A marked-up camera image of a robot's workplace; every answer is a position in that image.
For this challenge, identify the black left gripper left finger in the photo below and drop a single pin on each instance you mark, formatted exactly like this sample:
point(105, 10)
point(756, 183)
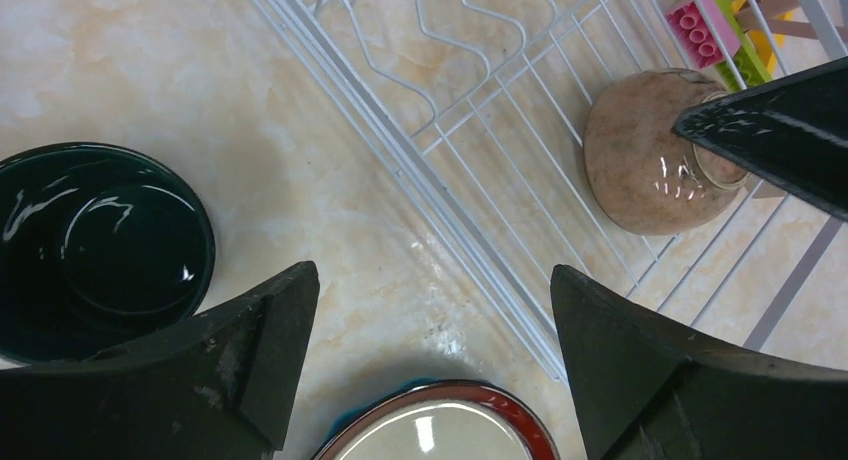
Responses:
point(217, 385)

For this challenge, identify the brown speckled ceramic bowl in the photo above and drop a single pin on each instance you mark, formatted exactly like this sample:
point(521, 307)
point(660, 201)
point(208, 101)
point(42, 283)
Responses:
point(645, 178)

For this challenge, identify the red-rimmed cream round plate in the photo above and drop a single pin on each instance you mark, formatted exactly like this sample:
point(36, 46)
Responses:
point(441, 419)

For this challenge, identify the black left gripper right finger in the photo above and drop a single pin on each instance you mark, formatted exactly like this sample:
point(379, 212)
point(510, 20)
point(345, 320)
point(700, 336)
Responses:
point(647, 387)

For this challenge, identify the dark green ceramic mug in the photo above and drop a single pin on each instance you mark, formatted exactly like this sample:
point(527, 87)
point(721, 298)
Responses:
point(100, 244)

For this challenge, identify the pink green toy brick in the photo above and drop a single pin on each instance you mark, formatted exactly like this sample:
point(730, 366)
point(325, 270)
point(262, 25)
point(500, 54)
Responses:
point(712, 38)

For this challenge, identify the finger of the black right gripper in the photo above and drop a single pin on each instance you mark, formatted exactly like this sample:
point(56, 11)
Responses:
point(791, 132)

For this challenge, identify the white wire dish rack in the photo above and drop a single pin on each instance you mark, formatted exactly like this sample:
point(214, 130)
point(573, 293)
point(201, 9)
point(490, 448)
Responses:
point(477, 109)

